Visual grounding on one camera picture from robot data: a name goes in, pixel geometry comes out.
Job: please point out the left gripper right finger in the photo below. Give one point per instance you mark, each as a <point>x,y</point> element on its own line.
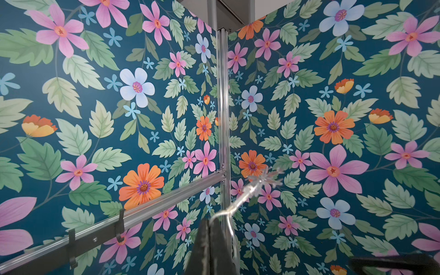
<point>220,258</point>

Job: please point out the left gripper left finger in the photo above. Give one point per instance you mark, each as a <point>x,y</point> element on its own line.
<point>199,261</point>

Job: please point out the clear string light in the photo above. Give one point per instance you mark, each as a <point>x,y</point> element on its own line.
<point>252,189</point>

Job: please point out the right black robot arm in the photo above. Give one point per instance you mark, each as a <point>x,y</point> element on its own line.
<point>419,264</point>

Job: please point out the aluminium frame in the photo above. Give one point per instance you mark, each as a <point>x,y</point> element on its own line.
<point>110,106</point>

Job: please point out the black hook rail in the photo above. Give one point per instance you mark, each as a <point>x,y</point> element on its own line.
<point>65,251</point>

